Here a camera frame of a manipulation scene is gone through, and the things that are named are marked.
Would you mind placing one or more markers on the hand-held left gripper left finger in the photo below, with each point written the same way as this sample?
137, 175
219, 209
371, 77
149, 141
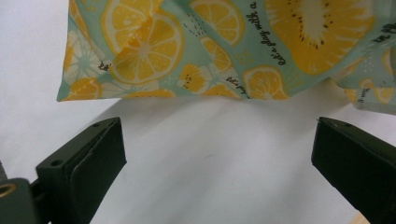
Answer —
87, 168

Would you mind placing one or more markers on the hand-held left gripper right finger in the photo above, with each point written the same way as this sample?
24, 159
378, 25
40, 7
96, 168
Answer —
358, 165

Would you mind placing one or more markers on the lemon print cloth bag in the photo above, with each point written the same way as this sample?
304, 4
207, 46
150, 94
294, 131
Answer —
218, 46

